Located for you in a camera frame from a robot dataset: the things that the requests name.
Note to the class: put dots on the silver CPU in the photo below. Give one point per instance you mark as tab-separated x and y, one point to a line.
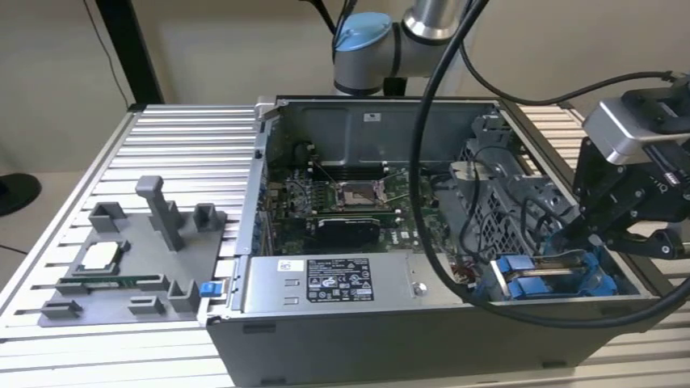
99	256

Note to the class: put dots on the black RAM slot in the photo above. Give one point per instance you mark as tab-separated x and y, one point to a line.
350	210

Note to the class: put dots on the blue case latch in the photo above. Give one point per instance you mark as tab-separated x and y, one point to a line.
210	290

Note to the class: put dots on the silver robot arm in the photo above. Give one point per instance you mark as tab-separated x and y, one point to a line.
366	68

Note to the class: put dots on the black round stand foot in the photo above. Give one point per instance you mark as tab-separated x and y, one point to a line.
19	194

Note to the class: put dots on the CPU socket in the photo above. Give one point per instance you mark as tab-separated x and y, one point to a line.
358	194

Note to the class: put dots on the green RAM stick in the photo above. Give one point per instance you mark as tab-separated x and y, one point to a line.
127	281

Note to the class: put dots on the metal disk bay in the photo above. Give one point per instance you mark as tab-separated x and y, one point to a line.
501	283

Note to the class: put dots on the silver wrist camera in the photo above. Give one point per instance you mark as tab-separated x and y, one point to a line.
614	125

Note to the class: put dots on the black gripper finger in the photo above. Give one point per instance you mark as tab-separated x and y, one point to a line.
646	244
595	190

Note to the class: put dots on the silver power supply unit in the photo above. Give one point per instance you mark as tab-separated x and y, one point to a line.
270	291

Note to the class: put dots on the black frame post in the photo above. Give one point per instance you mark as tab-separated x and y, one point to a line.
135	52

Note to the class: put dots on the grey parts rack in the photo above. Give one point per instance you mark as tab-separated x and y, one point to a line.
162	291

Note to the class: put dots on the perforated metal drive cage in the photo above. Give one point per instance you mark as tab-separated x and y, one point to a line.
517	190

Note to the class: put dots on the dark grey PC case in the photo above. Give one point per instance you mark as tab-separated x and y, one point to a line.
377	347

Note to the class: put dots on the green motherboard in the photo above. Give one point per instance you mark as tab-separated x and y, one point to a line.
402	226

